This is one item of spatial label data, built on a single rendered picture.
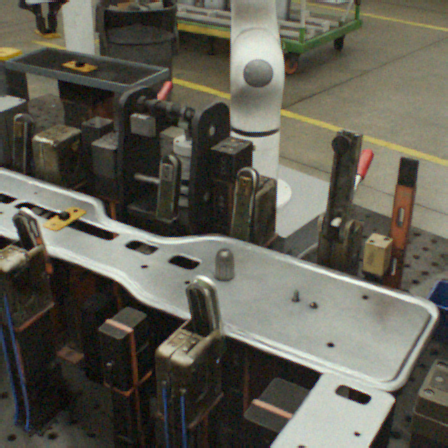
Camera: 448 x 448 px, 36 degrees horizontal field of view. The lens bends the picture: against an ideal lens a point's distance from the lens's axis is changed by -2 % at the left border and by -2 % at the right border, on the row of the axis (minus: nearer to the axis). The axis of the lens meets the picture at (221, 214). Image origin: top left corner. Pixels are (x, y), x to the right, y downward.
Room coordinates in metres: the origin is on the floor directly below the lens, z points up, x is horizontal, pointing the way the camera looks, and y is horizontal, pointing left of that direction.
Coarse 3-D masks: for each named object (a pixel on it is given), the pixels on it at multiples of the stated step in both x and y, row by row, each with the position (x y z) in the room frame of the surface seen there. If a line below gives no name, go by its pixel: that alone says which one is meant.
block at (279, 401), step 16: (272, 384) 0.69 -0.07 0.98; (288, 384) 0.69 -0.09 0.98; (256, 400) 0.66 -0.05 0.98; (272, 400) 0.66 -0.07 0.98; (288, 400) 0.66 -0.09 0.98; (256, 416) 0.63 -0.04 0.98; (272, 416) 0.63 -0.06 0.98; (288, 416) 0.63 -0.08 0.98; (256, 432) 0.62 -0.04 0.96; (272, 432) 0.61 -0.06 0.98
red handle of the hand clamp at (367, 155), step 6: (366, 150) 1.07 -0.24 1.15; (360, 156) 1.06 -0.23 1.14; (366, 156) 1.06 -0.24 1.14; (372, 156) 1.06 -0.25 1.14; (360, 162) 1.05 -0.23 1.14; (366, 162) 1.05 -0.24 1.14; (360, 168) 1.04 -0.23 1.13; (366, 168) 1.04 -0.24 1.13; (360, 174) 1.03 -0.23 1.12; (360, 180) 1.03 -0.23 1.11; (354, 192) 1.01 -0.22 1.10; (336, 210) 0.99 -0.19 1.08; (336, 216) 0.98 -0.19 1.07; (330, 222) 0.97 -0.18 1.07; (336, 222) 0.97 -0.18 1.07; (336, 228) 0.96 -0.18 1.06
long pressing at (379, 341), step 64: (0, 192) 1.21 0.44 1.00; (64, 192) 1.20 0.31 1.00; (64, 256) 0.98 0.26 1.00; (128, 256) 0.97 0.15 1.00; (192, 256) 0.97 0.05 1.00; (256, 256) 0.97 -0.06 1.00; (256, 320) 0.80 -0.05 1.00; (320, 320) 0.80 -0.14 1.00; (384, 320) 0.80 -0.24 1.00; (384, 384) 0.67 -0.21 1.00
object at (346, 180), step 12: (348, 132) 0.99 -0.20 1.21; (336, 144) 0.96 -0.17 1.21; (348, 144) 0.95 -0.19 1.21; (360, 144) 0.98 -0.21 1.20; (336, 156) 0.98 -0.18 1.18; (348, 156) 0.98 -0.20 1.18; (336, 168) 0.98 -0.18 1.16; (348, 168) 0.98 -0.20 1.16; (336, 180) 0.98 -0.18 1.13; (348, 180) 0.97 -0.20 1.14; (336, 192) 0.98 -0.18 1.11; (348, 192) 0.96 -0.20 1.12; (336, 204) 0.98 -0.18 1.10; (348, 204) 0.96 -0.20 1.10; (348, 216) 0.96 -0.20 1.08; (324, 228) 0.97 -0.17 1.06
